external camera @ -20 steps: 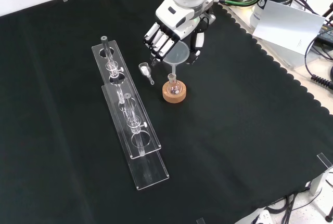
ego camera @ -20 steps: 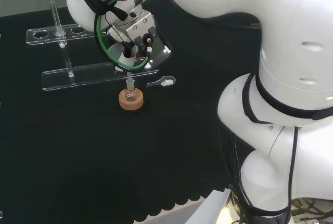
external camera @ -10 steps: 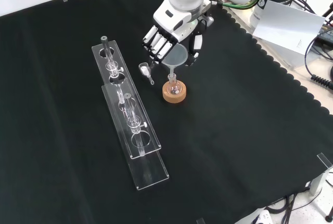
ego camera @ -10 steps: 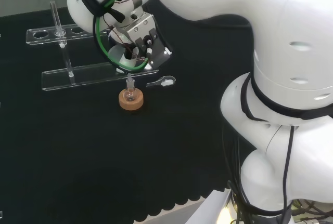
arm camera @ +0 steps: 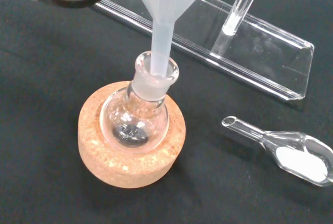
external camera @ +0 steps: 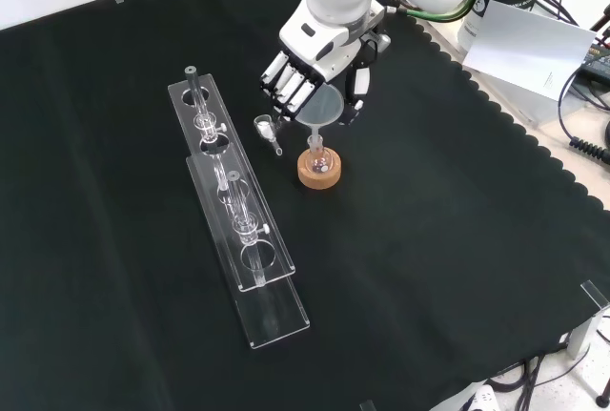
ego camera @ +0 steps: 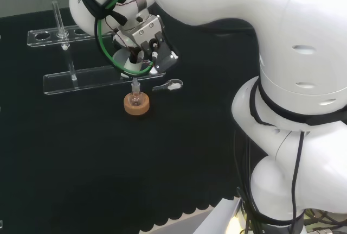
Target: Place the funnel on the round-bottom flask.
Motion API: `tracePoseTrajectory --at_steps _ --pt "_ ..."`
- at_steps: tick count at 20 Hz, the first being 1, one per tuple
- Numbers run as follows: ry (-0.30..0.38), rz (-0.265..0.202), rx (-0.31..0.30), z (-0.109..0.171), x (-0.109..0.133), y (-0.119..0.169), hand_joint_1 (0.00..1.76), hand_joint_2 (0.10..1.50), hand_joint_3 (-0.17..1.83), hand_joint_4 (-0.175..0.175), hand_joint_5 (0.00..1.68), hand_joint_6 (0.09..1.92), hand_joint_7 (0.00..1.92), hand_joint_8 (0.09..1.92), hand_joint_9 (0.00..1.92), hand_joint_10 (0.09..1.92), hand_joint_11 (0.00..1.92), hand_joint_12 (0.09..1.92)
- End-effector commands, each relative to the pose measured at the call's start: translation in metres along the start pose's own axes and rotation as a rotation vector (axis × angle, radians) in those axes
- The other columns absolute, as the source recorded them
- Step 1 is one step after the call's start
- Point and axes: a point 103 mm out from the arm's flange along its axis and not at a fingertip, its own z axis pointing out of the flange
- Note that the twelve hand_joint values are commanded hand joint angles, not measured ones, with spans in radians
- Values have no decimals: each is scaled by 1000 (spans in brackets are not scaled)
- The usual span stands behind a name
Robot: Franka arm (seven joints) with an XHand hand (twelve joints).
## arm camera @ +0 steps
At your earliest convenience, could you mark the glass round-bottom flask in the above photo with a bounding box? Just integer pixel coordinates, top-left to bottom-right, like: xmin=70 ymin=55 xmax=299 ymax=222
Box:
xmin=99 ymin=50 xmax=180 ymax=155

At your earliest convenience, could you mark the clear acrylic funnel stand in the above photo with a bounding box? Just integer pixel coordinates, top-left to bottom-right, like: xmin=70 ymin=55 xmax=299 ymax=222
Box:
xmin=94 ymin=0 xmax=315 ymax=102

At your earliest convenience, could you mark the glass weighing funnel with powder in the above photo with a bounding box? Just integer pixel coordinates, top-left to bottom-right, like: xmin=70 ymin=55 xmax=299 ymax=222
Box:
xmin=221 ymin=115 xmax=333 ymax=188

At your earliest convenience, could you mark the black cloth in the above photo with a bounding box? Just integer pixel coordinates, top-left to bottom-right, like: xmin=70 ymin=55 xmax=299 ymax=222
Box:
xmin=0 ymin=0 xmax=333 ymax=224

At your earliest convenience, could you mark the cork ring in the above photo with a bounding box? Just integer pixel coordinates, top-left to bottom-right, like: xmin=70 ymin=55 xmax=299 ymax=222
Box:
xmin=77 ymin=80 xmax=187 ymax=189

